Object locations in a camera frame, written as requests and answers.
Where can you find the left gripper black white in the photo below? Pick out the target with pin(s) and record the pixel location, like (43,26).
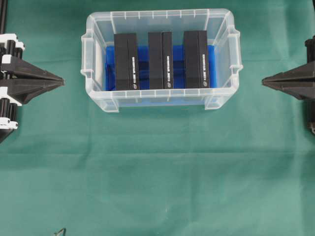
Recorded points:
(15,93)

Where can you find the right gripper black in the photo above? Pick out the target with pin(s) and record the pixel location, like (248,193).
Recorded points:
(299,90)

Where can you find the black box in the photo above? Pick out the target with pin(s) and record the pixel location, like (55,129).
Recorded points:
(196,55)
(126,61)
(160,60)

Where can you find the clear plastic storage case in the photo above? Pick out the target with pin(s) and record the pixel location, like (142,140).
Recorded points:
(98,64)

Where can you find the green table cloth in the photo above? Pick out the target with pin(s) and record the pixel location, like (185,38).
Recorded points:
(245,169)

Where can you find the blue foam insert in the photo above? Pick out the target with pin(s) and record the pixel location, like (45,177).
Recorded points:
(174,98)

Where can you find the black frame rail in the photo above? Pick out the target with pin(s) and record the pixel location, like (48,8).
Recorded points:
(3,11)

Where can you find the small black bracket bottom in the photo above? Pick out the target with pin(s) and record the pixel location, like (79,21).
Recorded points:
(61,232)

